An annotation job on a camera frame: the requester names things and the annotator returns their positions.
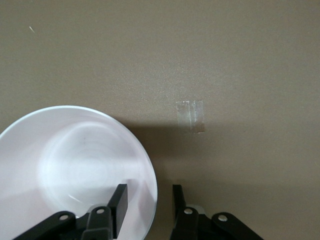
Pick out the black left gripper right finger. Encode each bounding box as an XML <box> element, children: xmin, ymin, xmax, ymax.
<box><xmin>169</xmin><ymin>184</ymin><xmax>265</xmax><ymax>240</ymax></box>

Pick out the pink plastic bowl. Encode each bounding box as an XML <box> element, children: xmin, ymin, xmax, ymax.
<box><xmin>0</xmin><ymin>105</ymin><xmax>159</xmax><ymax>240</ymax></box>

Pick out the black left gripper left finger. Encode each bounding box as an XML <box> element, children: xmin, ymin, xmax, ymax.
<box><xmin>14</xmin><ymin>184</ymin><xmax>128</xmax><ymax>240</ymax></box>

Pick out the clear tape piece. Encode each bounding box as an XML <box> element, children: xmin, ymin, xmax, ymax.
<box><xmin>175</xmin><ymin>100</ymin><xmax>206</xmax><ymax>134</ymax></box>

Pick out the brown table cover sheet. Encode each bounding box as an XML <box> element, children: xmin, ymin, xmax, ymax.
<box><xmin>0</xmin><ymin>0</ymin><xmax>320</xmax><ymax>240</ymax></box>

